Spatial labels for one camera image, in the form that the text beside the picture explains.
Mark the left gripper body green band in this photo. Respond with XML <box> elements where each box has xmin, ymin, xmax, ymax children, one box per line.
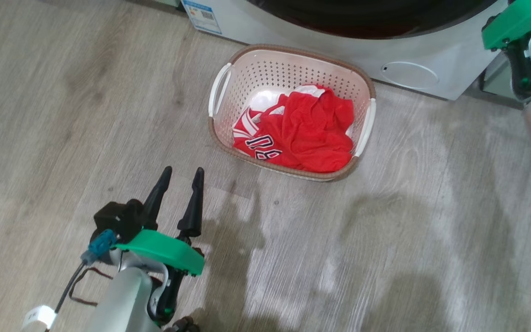
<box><xmin>115</xmin><ymin>229</ymin><xmax>206</xmax><ymax>326</ymax></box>

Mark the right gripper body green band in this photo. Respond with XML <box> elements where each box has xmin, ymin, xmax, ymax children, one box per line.
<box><xmin>482</xmin><ymin>0</ymin><xmax>531</xmax><ymax>100</ymax></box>

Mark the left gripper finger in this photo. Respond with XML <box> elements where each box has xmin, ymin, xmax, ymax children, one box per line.
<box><xmin>142</xmin><ymin>166</ymin><xmax>173</xmax><ymax>231</ymax></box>
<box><xmin>177</xmin><ymin>167</ymin><xmax>205</xmax><ymax>238</ymax></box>

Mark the red basketball jersey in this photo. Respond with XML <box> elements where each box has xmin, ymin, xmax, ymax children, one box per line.
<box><xmin>232</xmin><ymin>84</ymin><xmax>355</xmax><ymax>173</ymax></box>

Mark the cream perforated laundry basket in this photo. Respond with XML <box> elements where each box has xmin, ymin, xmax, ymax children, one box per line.
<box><xmin>207</xmin><ymin>44</ymin><xmax>377</xmax><ymax>182</ymax></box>

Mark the white front-load washing machine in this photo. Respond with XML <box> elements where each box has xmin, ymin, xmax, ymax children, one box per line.
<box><xmin>180</xmin><ymin>0</ymin><xmax>511</xmax><ymax>101</ymax></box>

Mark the oval white filter cover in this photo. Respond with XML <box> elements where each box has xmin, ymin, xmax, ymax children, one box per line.
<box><xmin>380</xmin><ymin>61</ymin><xmax>441</xmax><ymax>91</ymax></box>

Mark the blue energy label sticker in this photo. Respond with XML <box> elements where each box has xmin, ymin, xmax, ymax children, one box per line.
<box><xmin>181</xmin><ymin>0</ymin><xmax>223</xmax><ymax>36</ymax></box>

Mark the blue cable connector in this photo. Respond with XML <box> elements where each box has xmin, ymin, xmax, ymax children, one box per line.
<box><xmin>81</xmin><ymin>229</ymin><xmax>118</xmax><ymax>266</ymax></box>

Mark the thin black camera cable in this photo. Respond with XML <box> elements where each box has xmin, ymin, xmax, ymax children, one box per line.
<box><xmin>46</xmin><ymin>261</ymin><xmax>87</xmax><ymax>332</ymax></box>

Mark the white cable tag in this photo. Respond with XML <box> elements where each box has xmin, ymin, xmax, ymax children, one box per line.
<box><xmin>21</xmin><ymin>305</ymin><xmax>58</xmax><ymax>331</ymax></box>

